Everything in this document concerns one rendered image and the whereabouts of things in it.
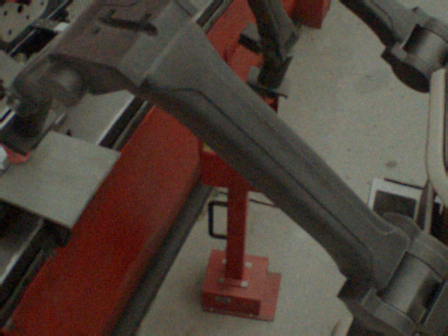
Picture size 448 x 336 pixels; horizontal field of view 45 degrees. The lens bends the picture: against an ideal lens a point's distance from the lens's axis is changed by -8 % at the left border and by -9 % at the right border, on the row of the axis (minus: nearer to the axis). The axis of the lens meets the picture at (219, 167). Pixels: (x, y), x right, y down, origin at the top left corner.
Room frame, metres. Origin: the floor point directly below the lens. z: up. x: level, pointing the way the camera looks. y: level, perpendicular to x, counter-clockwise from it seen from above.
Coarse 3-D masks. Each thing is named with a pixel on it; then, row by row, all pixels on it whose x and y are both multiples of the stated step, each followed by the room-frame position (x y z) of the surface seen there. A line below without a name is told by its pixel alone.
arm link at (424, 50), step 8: (416, 32) 0.72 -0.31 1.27; (424, 32) 0.71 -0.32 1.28; (432, 32) 0.71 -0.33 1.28; (408, 40) 0.71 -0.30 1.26; (416, 40) 0.70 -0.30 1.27; (424, 40) 0.70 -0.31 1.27; (432, 40) 0.69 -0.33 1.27; (440, 40) 0.69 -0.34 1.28; (408, 48) 0.69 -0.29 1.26; (416, 48) 0.69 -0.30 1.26; (424, 48) 0.68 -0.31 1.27; (432, 48) 0.68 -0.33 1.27; (440, 48) 0.68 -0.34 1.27; (416, 56) 0.67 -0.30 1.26; (424, 56) 0.67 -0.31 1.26; (432, 56) 0.67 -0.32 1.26; (440, 56) 0.68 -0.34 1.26; (432, 64) 0.66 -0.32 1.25; (440, 64) 0.67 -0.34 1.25
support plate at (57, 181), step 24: (48, 144) 0.74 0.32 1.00; (72, 144) 0.74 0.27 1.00; (24, 168) 0.67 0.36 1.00; (48, 168) 0.67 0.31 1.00; (72, 168) 0.67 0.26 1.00; (96, 168) 0.68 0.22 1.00; (0, 192) 0.62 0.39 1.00; (24, 192) 0.62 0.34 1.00; (48, 192) 0.62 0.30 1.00; (72, 192) 0.62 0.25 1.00; (48, 216) 0.57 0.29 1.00; (72, 216) 0.57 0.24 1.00
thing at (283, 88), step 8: (264, 64) 1.05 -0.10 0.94; (256, 72) 1.07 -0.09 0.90; (264, 72) 1.04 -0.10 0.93; (272, 72) 1.03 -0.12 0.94; (280, 72) 1.03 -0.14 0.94; (248, 80) 1.04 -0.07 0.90; (256, 80) 1.05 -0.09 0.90; (264, 80) 1.03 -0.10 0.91; (272, 80) 1.03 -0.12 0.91; (280, 80) 1.03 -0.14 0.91; (288, 80) 1.07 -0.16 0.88; (264, 88) 1.03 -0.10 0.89; (272, 88) 1.03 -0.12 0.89; (280, 88) 1.04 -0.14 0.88; (288, 88) 1.04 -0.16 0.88
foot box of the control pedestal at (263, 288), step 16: (224, 256) 1.09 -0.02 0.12; (256, 256) 1.08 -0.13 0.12; (208, 272) 1.02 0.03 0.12; (256, 272) 1.02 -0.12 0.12; (272, 272) 1.09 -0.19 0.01; (208, 288) 0.96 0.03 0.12; (224, 288) 0.96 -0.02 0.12; (240, 288) 0.96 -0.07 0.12; (256, 288) 0.96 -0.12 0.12; (272, 288) 1.02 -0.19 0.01; (208, 304) 0.94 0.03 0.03; (224, 304) 0.93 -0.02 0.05; (240, 304) 0.92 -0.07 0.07; (256, 304) 0.92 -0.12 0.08; (272, 304) 0.96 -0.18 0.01; (272, 320) 0.89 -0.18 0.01
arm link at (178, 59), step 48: (96, 0) 0.41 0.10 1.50; (144, 0) 0.37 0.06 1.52; (96, 48) 0.34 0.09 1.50; (144, 48) 0.32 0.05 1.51; (192, 48) 0.34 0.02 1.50; (144, 96) 0.33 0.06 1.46; (192, 96) 0.32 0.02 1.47; (240, 96) 0.33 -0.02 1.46; (240, 144) 0.31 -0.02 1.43; (288, 144) 0.32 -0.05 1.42; (288, 192) 0.30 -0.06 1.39; (336, 192) 0.31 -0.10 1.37; (336, 240) 0.29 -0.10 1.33; (384, 240) 0.30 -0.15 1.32; (432, 240) 0.31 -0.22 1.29
